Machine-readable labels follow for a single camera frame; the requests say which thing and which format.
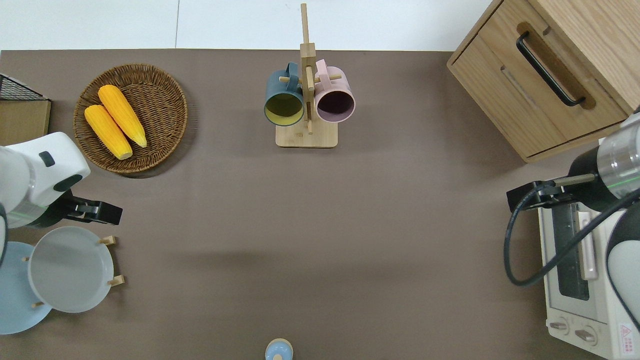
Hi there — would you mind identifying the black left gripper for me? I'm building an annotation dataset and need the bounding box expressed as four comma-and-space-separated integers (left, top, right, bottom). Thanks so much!
29, 191, 124, 229

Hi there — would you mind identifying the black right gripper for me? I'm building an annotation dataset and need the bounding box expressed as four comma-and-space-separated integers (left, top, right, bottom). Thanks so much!
506, 147, 609, 214

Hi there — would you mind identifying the gray plate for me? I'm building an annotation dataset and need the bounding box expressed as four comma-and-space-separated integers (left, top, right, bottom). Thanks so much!
27, 226, 115, 314

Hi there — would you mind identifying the wooden plate rack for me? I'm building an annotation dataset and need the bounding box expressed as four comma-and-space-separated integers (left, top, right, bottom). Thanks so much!
22, 236, 126, 309

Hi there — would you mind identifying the light blue plate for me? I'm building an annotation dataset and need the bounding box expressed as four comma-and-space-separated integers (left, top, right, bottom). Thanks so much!
0, 241, 53, 335

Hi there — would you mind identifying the yellow corn cob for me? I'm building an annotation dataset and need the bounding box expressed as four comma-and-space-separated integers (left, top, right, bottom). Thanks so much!
98, 84, 148, 148
84, 104, 134, 161

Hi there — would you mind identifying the wooden drawer cabinet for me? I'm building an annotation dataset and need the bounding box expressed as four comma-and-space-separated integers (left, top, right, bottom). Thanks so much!
446, 0, 640, 163

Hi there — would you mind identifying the white toaster oven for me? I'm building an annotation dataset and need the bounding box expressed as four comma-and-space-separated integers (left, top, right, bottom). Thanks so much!
537, 136, 640, 360

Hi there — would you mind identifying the brown wicker basket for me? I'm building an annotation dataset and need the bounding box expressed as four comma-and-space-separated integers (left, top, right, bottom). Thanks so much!
73, 63, 189, 174

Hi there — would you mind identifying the wooden shelf board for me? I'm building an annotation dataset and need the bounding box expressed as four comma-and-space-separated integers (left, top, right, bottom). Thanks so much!
0, 99, 52, 147

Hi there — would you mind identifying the brown table mat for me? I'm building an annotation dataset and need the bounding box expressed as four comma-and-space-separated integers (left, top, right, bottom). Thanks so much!
0, 48, 640, 360

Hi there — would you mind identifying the dark teal mug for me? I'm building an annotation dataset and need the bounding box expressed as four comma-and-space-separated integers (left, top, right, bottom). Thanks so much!
264, 62, 305, 127

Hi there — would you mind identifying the wooden mug tree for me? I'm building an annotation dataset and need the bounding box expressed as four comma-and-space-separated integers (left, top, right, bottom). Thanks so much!
275, 3, 343, 149

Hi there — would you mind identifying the pink mug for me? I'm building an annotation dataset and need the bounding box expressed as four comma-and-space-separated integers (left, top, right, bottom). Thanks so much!
314, 59, 356, 124

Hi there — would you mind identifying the black looped gripper cable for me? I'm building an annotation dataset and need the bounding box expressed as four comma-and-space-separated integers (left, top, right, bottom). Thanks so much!
503, 182, 640, 287

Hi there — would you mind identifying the white oven door handle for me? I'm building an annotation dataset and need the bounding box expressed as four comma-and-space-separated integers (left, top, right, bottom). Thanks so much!
576, 210, 599, 281

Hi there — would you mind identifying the black drawer handle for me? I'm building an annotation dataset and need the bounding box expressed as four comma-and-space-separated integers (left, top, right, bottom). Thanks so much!
516, 31, 587, 107

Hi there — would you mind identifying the black wire basket box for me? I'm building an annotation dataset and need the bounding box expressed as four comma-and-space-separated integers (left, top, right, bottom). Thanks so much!
0, 74, 52, 147

